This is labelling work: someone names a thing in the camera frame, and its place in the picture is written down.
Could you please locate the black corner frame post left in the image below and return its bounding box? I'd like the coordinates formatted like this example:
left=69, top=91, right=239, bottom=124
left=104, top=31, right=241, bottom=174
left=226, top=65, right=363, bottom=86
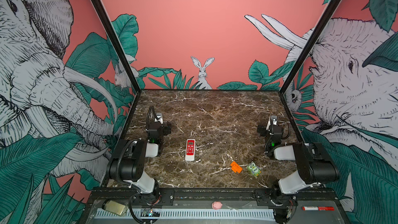
left=90, top=0, right=141, bottom=94

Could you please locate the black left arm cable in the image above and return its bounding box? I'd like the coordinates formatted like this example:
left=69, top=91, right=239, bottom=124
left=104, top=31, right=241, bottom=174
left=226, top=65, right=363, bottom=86
left=145, top=105, right=159, bottom=131

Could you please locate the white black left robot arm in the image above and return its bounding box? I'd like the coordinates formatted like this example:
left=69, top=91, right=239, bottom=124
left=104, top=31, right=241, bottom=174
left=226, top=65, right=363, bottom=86
left=106, top=122, right=172, bottom=198

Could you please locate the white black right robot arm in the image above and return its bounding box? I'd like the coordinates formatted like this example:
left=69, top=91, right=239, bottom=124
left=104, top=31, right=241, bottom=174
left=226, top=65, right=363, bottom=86
left=257, top=124, right=340, bottom=197

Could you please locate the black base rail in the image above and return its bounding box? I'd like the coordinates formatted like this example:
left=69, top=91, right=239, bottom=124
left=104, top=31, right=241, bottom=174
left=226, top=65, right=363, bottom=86
left=87, top=188, right=338, bottom=207

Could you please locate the white slotted cable duct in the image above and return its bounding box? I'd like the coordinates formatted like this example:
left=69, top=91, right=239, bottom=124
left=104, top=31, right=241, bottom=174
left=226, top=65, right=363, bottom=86
left=93, top=208, right=276, bottom=222

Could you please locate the red white marker pen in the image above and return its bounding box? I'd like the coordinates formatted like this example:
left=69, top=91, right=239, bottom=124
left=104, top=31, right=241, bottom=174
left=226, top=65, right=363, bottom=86
left=302, top=206, right=335, bottom=211

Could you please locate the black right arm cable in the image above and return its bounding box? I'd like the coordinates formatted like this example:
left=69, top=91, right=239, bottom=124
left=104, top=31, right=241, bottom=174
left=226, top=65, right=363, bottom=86
left=281, top=121, right=292, bottom=141

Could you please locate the orange toy brick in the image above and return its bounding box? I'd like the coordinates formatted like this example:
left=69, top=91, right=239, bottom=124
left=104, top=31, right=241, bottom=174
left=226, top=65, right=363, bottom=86
left=230, top=161, right=243, bottom=174

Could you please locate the yellowish tape roll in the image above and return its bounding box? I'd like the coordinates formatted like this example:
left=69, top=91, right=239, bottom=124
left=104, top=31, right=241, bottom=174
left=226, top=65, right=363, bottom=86
left=102, top=200, right=128, bottom=216

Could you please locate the black corner frame post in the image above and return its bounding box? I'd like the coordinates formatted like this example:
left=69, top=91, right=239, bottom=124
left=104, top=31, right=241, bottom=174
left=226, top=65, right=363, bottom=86
left=90, top=0, right=141, bottom=94
left=279, top=0, right=341, bottom=95

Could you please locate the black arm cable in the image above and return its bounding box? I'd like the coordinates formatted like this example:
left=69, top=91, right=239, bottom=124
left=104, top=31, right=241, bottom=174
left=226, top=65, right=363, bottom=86
left=281, top=121, right=292, bottom=141
left=145, top=105, right=159, bottom=131

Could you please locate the black corner frame post right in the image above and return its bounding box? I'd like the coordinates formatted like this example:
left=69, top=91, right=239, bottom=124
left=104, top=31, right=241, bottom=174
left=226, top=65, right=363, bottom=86
left=279, top=0, right=341, bottom=95

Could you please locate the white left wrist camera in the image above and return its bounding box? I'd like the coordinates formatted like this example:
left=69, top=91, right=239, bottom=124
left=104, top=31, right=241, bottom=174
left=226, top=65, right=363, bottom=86
left=154, top=113, right=164, bottom=124

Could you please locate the white red remote control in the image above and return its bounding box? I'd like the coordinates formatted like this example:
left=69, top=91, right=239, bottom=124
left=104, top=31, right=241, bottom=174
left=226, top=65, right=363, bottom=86
left=185, top=139, right=196, bottom=161

